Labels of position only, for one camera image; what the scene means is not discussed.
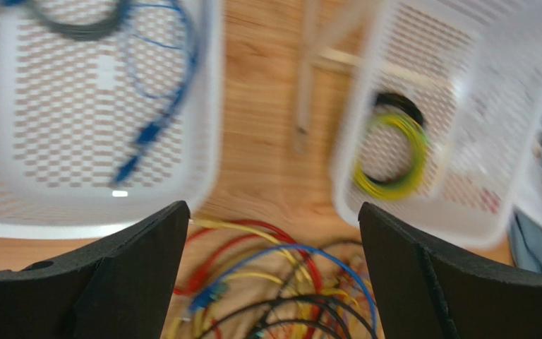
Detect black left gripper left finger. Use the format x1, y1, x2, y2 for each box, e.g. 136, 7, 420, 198
0, 201, 191, 338

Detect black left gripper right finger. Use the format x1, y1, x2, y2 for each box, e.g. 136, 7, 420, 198
358, 203, 542, 338

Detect blue ethernet cable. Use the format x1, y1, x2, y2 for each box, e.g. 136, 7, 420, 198
188, 243, 379, 339
0, 0, 201, 186

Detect folded blue jeans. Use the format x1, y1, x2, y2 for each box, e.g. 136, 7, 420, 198
509, 212, 542, 274

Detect right white basket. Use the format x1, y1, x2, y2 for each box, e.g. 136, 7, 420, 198
330, 1, 542, 248

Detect white basket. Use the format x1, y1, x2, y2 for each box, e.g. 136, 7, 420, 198
0, 1, 225, 239
330, 1, 542, 248

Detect left white basket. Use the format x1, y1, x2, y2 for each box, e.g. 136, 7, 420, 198
0, 1, 225, 239

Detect yellow ethernet cable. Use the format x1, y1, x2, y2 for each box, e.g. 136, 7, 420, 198
165, 217, 361, 339

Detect red ethernet cable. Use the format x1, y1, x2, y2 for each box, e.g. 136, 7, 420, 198
174, 219, 324, 339

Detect yellow green wire coil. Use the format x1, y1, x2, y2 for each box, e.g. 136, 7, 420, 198
353, 91, 429, 201

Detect black wire coil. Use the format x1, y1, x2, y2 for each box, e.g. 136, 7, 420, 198
26, 0, 133, 42

